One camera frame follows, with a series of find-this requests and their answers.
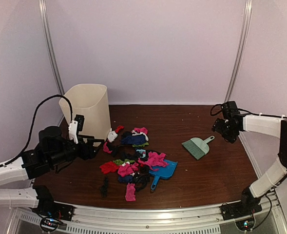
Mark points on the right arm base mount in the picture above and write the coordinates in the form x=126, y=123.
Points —
x=244, y=218

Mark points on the navy blue scrap back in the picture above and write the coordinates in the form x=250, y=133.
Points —
x=129, y=139

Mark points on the black scrap beside dustpan handle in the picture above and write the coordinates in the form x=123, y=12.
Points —
x=140, y=181

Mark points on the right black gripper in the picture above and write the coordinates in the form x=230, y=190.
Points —
x=217, y=127

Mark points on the right aluminium frame post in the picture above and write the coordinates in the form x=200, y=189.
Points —
x=246, y=21

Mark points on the pink white scrap back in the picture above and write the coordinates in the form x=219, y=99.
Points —
x=141, y=131

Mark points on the black scrap front left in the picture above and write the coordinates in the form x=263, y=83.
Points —
x=104, y=187

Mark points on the blue plastic dustpan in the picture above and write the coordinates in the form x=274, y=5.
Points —
x=159, y=173

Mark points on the red white scrap near bin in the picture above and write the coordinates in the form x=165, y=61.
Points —
x=113, y=134

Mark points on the front aluminium rail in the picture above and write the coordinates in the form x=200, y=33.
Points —
x=193, y=220

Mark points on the pink scrap front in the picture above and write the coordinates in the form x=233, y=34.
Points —
x=130, y=192

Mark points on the pink scrap centre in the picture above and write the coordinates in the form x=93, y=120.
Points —
x=127, y=169

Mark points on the pink scrap near gripper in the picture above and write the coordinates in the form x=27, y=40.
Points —
x=106, y=149

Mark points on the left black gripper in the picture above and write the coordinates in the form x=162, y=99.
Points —
x=90, y=153

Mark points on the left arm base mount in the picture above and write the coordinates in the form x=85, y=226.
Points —
x=53, y=215

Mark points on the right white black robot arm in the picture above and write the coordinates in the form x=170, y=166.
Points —
x=266, y=138

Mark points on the green scrap centre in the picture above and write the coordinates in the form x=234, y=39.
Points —
x=119, y=162

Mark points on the mint green hand brush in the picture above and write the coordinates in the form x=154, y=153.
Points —
x=198, y=147

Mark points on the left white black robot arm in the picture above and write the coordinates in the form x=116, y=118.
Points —
x=52, y=153

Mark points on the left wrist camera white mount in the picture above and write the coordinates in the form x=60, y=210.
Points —
x=75, y=127

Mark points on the left aluminium frame post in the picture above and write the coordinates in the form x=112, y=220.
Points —
x=49, y=44

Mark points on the large pink scrap on dustpan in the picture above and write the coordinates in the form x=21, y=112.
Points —
x=154, y=161

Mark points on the navy scrap front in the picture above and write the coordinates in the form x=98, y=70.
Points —
x=126, y=179

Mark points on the aluminium frame post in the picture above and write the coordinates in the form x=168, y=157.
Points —
x=49, y=44
x=246, y=21

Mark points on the red paper scrap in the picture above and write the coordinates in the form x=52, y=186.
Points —
x=109, y=167

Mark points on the light blue scrap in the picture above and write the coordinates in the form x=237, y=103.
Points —
x=141, y=152

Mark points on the beige plastic waste bin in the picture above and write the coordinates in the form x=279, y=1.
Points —
x=90, y=101

